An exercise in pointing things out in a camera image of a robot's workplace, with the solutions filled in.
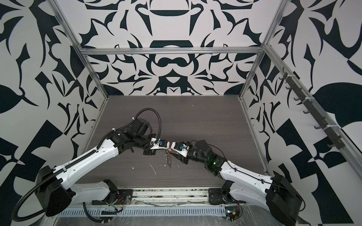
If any silver keyring chain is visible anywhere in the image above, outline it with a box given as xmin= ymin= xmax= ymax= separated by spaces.
xmin=163 ymin=149 xmax=173 ymax=168

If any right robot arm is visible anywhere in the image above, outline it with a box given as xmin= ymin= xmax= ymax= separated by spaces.
xmin=171 ymin=140 xmax=303 ymax=226

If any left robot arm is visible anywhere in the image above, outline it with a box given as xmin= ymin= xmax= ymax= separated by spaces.
xmin=35 ymin=119 xmax=161 ymax=217

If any small circuit board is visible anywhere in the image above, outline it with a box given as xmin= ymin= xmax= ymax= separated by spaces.
xmin=225 ymin=205 xmax=243 ymax=221

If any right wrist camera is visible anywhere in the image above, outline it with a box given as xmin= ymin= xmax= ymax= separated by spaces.
xmin=171 ymin=142 xmax=189 ymax=157

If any aluminium front rail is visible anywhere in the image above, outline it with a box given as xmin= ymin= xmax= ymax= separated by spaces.
xmin=53 ymin=186 xmax=283 ymax=206

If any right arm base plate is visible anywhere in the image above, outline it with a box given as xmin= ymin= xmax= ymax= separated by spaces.
xmin=208 ymin=188 xmax=246 ymax=205

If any white slotted cable duct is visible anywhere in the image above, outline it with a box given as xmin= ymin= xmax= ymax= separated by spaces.
xmin=58 ymin=205 xmax=227 ymax=218

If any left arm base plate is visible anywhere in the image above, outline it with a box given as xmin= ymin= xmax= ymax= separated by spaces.
xmin=91 ymin=189 xmax=133 ymax=205

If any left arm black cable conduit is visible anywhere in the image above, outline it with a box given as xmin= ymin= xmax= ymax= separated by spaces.
xmin=11 ymin=108 xmax=162 ymax=222

